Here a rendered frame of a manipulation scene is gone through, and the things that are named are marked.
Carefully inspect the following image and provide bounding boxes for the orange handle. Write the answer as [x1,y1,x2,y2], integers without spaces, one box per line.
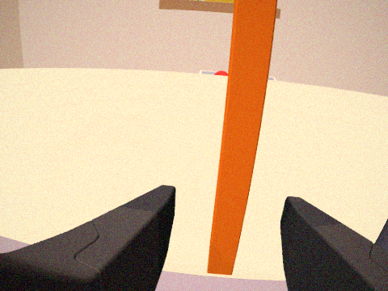
[207,0,278,275]

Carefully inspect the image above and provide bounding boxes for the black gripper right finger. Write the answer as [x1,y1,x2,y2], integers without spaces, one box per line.
[280,196,388,291]

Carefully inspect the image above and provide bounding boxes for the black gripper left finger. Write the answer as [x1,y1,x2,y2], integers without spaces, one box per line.
[0,184,175,291]

